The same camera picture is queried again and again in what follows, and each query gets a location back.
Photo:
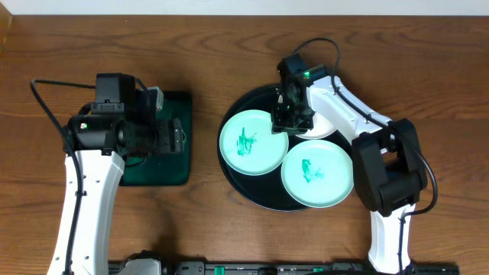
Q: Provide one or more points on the mint plate front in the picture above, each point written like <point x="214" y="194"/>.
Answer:
<point x="317" y="174"/>

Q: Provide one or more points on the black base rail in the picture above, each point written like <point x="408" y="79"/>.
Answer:
<point x="201" y="268"/>

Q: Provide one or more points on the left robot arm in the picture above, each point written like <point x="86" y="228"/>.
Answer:
<point x="129" y="135"/>

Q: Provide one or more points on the white plate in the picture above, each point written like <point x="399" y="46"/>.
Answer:
<point x="322" y="128"/>

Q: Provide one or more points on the black rectangular water tray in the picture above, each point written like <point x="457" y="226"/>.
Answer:
<point x="171" y="169"/>

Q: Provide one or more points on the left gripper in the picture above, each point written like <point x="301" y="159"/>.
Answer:
<point x="176" y="135"/>

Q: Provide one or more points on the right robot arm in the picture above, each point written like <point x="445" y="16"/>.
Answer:
<point x="388" y="169"/>

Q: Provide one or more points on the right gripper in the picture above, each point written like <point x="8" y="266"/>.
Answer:
<point x="278" y="124"/>

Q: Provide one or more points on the black round tray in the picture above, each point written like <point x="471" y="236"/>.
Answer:
<point x="266" y="190"/>

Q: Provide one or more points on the mint plate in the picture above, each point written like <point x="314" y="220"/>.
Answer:
<point x="248" y="145"/>
<point x="317" y="174"/>

